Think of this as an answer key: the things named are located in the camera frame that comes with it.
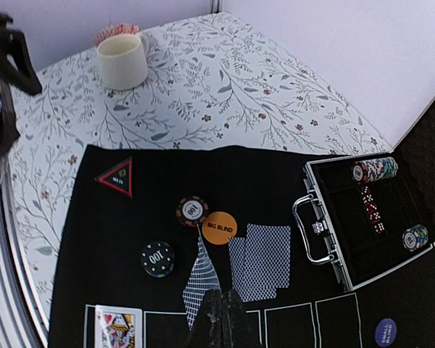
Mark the face up queen card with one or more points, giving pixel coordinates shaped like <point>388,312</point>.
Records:
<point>119,327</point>

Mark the triangular all in button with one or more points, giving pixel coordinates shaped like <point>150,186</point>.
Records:
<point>119,177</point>

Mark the red patterned small bowl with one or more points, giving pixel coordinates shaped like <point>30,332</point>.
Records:
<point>115,30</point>

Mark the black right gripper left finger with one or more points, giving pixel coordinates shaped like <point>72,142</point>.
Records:
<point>207,328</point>

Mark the left aluminium frame post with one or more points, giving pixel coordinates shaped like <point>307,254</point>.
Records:
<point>216,6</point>

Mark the dealt blue card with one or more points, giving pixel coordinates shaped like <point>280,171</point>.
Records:
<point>269,248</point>
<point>245,278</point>

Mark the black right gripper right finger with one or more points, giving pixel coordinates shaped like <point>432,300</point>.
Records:
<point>236,329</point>

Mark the face up diamond card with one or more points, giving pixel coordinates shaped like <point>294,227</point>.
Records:
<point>203,277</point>

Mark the front aluminium rail base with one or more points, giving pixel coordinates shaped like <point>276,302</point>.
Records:
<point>22,319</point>

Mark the aluminium poker chip case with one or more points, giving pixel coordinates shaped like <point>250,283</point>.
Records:
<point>358,255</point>

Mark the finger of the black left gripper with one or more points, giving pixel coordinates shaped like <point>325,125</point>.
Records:
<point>15,65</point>
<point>8,129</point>

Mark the red dice row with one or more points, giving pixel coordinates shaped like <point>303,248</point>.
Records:
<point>371,209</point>

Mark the cream cylindrical cup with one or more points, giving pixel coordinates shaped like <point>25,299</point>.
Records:
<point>122,61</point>

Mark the orange big blind button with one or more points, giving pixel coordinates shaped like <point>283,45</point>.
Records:
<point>219,227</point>

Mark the black poker table mat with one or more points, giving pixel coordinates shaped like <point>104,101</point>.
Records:
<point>105,232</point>

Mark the orange black chip stack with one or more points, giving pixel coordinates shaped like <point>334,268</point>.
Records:
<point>192,211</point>

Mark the purple small blind button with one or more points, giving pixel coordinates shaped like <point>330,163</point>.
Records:
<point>386,332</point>

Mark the orange and blue chip row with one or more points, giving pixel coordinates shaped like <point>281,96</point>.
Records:
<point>372,170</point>

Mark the black and green chip stack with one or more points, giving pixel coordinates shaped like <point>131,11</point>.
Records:
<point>158,259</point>

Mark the green blue black chip row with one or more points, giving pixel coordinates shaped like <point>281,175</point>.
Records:
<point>415,238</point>

